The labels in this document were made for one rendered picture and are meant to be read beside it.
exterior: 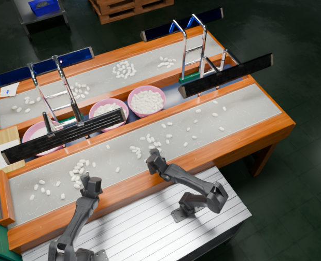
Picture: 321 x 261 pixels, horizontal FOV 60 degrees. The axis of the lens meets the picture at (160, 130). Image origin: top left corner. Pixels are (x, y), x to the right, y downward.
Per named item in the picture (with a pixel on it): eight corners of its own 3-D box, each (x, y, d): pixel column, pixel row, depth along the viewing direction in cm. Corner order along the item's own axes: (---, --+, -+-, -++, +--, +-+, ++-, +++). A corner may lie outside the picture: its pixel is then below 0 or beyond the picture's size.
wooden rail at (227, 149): (285, 138, 196) (295, 122, 180) (24, 257, 154) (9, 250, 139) (274, 126, 202) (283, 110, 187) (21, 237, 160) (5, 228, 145)
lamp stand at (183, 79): (203, 75, 219) (209, 26, 183) (180, 84, 215) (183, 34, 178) (191, 61, 229) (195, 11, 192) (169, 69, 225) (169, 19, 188)
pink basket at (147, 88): (171, 114, 198) (172, 105, 190) (137, 127, 192) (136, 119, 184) (156, 89, 212) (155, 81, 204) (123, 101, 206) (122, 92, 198)
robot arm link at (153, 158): (142, 164, 136) (156, 165, 127) (152, 152, 140) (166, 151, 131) (156, 180, 140) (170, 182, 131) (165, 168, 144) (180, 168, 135)
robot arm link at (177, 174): (161, 173, 131) (220, 203, 116) (171, 159, 135) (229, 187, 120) (164, 186, 140) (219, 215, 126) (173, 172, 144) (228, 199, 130)
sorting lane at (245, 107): (281, 113, 190) (282, 112, 189) (10, 230, 149) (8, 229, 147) (254, 85, 206) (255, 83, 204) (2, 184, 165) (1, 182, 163)
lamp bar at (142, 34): (223, 18, 201) (225, 9, 195) (144, 43, 187) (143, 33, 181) (217, 12, 205) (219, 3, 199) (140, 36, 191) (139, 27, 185)
